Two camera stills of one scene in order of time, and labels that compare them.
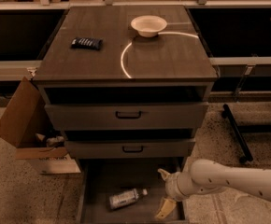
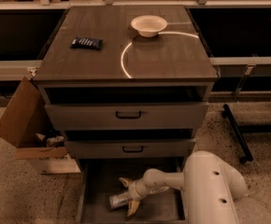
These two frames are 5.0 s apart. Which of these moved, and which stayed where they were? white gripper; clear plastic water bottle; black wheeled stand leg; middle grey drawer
Moved: white gripper
Stayed: middle grey drawer; clear plastic water bottle; black wheeled stand leg
